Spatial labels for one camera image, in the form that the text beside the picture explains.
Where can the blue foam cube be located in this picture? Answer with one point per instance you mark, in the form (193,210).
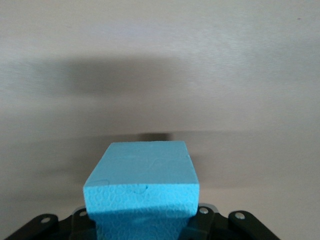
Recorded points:
(142,180)

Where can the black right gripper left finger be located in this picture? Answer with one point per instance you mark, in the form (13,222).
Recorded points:
(62,227)

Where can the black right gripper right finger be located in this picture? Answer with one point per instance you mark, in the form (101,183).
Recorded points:
(220,227)

